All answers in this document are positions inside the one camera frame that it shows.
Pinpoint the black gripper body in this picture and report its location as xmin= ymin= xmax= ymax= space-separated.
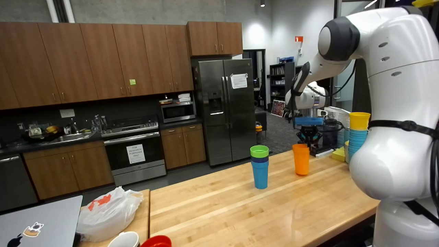
xmin=297 ymin=127 xmax=323 ymax=154

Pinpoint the stack of light blue cups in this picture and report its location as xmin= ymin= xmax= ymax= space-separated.
xmin=349 ymin=131 xmax=368 ymax=158

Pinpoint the green plastic cup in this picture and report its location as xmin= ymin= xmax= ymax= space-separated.
xmin=250 ymin=145 xmax=271 ymax=160

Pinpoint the yellow plastic cup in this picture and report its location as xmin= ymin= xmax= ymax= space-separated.
xmin=350 ymin=112 xmax=371 ymax=131

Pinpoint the light blue plastic cup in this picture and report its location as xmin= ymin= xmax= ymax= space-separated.
xmin=251 ymin=162 xmax=269 ymax=190

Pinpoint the white plastic bag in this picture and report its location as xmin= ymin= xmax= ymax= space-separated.
xmin=77 ymin=187 xmax=144 ymax=242

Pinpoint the silver microwave oven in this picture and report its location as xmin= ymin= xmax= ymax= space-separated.
xmin=161 ymin=102 xmax=196 ymax=124

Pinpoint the orange plastic cup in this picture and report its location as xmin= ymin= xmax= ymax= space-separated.
xmin=292 ymin=145 xmax=310 ymax=176

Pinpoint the dark blue plastic cup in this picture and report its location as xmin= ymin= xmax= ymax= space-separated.
xmin=251 ymin=157 xmax=269 ymax=164

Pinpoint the stainless steel refrigerator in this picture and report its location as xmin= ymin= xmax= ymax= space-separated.
xmin=194 ymin=60 xmax=257 ymax=167

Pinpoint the stainless steel oven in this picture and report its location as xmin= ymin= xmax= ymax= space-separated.
xmin=102 ymin=121 xmax=166 ymax=186

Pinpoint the grey laptop with stickers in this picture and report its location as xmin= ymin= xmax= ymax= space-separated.
xmin=0 ymin=197 xmax=83 ymax=247

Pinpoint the red bowl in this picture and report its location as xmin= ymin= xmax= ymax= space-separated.
xmin=140 ymin=235 xmax=172 ymax=247

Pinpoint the white mug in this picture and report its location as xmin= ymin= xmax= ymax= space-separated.
xmin=109 ymin=232 xmax=140 ymax=247

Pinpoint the paper on refrigerator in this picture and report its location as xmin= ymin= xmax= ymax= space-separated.
xmin=231 ymin=73 xmax=249 ymax=90

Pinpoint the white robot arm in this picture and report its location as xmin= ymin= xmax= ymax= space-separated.
xmin=287 ymin=7 xmax=439 ymax=247

